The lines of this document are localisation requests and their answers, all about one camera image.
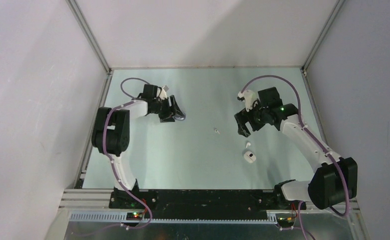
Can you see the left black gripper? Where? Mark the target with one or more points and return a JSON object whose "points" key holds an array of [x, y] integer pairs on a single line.
{"points": [[165, 117]]}

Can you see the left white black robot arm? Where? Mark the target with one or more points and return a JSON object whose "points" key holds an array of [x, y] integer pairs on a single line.
{"points": [[111, 132]]}

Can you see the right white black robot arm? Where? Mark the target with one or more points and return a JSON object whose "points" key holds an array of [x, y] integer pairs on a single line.
{"points": [[335, 178]]}

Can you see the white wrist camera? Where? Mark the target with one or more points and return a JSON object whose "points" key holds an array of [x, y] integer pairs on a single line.
{"points": [[162, 92], [249, 98]]}

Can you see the purple charging case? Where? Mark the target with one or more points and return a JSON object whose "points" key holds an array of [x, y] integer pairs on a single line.
{"points": [[178, 117]]}

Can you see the white charging case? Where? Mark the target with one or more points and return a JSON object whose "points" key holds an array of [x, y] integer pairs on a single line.
{"points": [[249, 156]]}

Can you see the grey cable duct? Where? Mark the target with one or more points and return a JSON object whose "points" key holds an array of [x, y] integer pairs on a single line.
{"points": [[128, 217]]}

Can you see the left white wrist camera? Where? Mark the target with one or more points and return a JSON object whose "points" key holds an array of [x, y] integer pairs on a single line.
{"points": [[162, 92]]}

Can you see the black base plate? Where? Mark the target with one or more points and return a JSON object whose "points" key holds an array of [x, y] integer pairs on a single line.
{"points": [[250, 204]]}

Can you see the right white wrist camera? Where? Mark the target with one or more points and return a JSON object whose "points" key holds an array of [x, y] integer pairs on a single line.
{"points": [[249, 98]]}

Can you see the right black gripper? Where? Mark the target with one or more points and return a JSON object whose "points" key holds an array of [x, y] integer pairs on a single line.
{"points": [[243, 116]]}

